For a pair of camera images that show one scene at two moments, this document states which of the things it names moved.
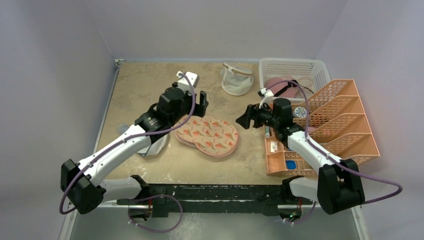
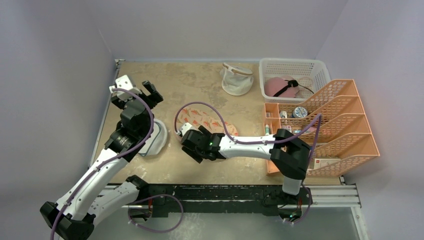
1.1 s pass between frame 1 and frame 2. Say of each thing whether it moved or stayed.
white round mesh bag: stayed
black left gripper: moved
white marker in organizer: stayed
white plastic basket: stayed
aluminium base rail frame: stayed
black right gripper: moved
